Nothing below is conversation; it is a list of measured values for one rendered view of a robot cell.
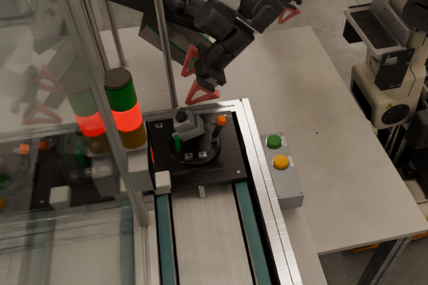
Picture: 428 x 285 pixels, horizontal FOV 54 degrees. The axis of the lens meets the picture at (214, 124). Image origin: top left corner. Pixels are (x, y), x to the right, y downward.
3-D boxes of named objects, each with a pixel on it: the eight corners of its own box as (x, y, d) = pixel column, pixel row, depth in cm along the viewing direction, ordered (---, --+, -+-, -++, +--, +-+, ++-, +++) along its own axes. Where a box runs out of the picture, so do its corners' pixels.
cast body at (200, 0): (205, 12, 118) (214, -9, 113) (204, 21, 115) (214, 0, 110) (176, 1, 116) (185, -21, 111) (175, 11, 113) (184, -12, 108)
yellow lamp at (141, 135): (146, 126, 81) (141, 109, 78) (147, 147, 78) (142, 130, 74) (120, 130, 81) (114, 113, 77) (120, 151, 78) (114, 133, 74)
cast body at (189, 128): (203, 121, 110) (190, 104, 106) (205, 133, 107) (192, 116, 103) (175, 133, 112) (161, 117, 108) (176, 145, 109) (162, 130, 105)
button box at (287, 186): (281, 144, 123) (283, 130, 118) (302, 207, 109) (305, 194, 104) (257, 147, 122) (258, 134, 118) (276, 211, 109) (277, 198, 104)
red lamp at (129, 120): (141, 109, 78) (137, 90, 74) (142, 129, 74) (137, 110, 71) (114, 112, 77) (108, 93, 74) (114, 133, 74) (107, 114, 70)
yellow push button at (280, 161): (285, 157, 113) (286, 152, 112) (289, 169, 111) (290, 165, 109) (271, 159, 113) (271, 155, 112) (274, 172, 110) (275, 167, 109)
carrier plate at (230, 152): (230, 114, 125) (230, 109, 123) (247, 181, 109) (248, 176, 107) (149, 125, 123) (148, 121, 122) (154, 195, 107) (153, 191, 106)
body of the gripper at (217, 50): (199, 76, 90) (221, 53, 86) (193, 46, 96) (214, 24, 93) (221, 88, 93) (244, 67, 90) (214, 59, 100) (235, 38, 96)
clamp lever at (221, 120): (216, 135, 114) (225, 116, 109) (217, 140, 112) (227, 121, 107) (204, 133, 113) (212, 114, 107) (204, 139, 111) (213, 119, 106)
